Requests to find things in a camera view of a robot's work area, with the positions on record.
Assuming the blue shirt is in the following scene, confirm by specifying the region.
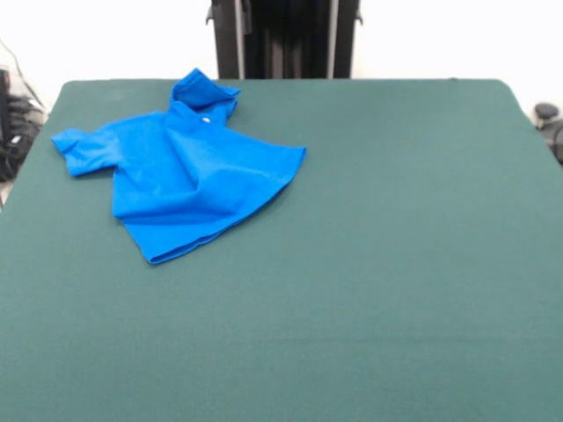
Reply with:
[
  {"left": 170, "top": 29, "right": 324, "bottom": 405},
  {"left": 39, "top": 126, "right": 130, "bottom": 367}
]
[{"left": 50, "top": 67, "right": 308, "bottom": 266}]

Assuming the dark green table cloth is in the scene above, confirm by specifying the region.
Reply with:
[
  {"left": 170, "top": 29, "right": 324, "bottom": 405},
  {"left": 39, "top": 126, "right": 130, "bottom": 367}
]
[{"left": 0, "top": 77, "right": 563, "bottom": 422}]

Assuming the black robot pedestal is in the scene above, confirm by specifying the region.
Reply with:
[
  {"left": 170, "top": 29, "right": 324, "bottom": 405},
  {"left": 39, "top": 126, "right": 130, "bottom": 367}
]
[{"left": 205, "top": 0, "right": 365, "bottom": 81}]

